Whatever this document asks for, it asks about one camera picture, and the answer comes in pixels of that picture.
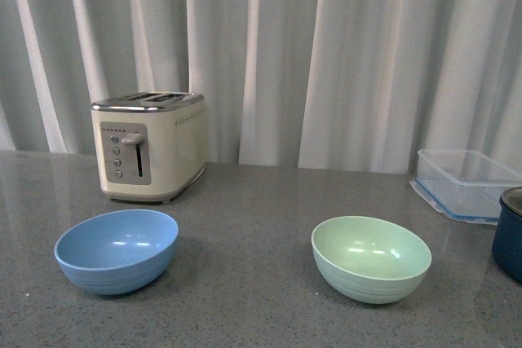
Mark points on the green bowl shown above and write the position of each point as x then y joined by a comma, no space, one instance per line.
369,260

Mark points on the blue bowl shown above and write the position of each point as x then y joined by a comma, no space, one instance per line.
117,252

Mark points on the cream two-slot toaster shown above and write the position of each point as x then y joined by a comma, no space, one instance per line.
150,146

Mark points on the white curtain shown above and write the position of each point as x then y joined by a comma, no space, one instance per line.
327,84

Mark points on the clear plastic food container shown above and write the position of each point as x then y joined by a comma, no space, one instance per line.
464,185

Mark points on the dark blue pot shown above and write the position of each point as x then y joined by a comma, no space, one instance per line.
506,247

